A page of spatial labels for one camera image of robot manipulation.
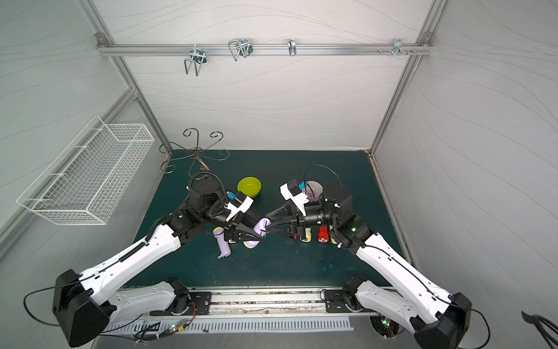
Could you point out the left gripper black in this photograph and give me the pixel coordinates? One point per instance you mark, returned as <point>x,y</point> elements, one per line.
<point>237,227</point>

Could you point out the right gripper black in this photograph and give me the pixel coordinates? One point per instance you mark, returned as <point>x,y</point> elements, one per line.
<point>294,220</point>

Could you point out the red flashlight horizontal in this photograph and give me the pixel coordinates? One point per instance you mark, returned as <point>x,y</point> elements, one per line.
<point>323,236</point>

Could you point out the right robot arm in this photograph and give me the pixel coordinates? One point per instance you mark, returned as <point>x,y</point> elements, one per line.
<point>436,318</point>

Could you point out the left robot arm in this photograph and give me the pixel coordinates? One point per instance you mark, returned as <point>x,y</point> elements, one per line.
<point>86,303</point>

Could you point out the dark green table mat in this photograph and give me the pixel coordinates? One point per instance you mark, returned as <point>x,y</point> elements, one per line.
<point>279,261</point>

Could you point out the pink striped bowl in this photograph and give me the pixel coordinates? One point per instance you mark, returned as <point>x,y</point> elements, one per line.
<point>313,191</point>

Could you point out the lime green bowl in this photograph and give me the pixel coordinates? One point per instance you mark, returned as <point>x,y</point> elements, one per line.
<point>250,186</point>

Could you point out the white vent strip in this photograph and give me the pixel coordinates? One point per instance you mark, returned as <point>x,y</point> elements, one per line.
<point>239,325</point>

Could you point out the left green-lit circuit board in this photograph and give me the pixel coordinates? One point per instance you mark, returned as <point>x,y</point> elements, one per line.
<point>179,326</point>

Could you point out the small metal hook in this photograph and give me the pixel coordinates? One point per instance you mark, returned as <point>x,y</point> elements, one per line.
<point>291,47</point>

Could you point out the metal double hook left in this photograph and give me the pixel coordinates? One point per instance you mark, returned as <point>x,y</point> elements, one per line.
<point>195,62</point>

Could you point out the metal double hook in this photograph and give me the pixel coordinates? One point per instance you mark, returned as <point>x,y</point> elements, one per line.
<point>195,62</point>
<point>240,48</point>

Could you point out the metal double hook middle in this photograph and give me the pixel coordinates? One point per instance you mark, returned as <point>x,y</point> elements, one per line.
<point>240,48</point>

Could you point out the black object bottom right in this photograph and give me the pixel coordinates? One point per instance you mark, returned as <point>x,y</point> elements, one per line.
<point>546,328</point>

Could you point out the copper wire jewelry stand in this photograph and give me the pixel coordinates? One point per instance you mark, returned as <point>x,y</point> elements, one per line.
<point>176,152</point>

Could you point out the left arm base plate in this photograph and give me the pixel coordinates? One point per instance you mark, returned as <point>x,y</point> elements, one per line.
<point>195,303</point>

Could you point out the aluminium front rail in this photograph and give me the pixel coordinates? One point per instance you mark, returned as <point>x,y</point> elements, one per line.
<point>261,301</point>

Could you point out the aluminium rail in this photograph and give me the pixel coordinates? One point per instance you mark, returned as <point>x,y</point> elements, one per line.
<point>260,50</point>
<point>261,301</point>

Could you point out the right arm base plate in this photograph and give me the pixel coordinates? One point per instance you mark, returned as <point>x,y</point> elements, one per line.
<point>338,301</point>

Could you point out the white wire basket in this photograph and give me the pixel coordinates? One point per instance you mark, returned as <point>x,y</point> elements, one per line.
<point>84,184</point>

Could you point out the aluminium top rail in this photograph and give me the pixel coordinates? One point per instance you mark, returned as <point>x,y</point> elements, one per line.
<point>260,50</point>

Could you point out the metal hook bracket right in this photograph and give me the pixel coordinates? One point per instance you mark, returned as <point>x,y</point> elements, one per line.
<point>397,49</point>

